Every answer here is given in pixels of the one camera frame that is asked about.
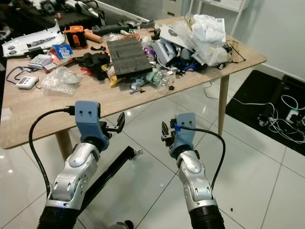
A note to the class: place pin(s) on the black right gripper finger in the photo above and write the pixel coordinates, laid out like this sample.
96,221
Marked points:
165,129
169,139

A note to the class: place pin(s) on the white crumpled plastic bag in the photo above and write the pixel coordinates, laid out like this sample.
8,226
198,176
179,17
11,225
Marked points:
209,26

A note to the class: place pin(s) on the long black tube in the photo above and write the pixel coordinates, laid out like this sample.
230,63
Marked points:
114,27

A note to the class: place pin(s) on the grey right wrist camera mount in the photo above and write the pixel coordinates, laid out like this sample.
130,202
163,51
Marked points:
186,131

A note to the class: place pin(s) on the orange black power tool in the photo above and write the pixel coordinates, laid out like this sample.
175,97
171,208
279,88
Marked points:
76,36

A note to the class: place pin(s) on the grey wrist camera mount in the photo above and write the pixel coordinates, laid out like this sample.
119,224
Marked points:
186,131
88,117

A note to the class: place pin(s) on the purple wrapper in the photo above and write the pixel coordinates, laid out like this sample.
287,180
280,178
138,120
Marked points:
147,51

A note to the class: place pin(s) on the black handheld tool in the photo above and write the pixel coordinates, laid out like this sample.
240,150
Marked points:
95,61

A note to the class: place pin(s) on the yellow snack wrapper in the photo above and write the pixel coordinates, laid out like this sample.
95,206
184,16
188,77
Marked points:
113,78

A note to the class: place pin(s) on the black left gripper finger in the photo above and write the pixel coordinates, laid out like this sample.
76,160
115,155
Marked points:
123,121
118,125

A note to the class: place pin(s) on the white keypad calculator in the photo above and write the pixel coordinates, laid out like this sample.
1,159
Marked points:
40,60

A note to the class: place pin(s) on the clear plastic bottle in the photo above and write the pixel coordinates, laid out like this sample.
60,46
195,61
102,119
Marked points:
159,77

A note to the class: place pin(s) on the blue white card box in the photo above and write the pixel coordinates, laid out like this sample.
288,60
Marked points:
62,51

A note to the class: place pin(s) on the grey cardboard box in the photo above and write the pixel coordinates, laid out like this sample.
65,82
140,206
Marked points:
164,50

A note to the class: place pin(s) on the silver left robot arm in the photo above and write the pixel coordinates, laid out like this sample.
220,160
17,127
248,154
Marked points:
81,174

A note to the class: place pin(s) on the dark ribbed foam panel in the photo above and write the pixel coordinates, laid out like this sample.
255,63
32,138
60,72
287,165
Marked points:
128,56

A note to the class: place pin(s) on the white power strip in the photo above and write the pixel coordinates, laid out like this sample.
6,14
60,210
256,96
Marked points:
291,114

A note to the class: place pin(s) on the light wooden table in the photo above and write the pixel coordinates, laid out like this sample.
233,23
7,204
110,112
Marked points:
147,100

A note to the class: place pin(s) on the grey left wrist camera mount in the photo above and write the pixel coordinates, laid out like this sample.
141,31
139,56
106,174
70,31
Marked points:
88,117

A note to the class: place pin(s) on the black foam tool case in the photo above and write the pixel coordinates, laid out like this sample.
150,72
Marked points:
47,14

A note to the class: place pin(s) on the black metal frame bar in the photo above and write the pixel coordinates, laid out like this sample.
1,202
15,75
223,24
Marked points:
109,174

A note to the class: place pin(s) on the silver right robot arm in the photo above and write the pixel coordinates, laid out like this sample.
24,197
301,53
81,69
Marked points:
195,181

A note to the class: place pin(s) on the crumpled clear plastic bag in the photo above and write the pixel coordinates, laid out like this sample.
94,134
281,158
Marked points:
62,78

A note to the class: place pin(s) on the white plastic robot shell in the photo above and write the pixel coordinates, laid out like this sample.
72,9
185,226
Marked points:
28,43

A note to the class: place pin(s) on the white shelf rack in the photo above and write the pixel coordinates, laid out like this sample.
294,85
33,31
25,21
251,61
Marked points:
219,5

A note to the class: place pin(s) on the black floor mat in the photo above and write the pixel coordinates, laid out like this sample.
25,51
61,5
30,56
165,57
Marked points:
257,100

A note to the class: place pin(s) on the beige drawer cabinet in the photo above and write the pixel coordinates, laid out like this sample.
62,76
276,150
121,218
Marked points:
174,7

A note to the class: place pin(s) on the clear plastic wrap pile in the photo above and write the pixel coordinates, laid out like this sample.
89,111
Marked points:
214,52

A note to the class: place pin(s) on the white digital timer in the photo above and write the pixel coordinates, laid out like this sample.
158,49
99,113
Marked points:
27,82

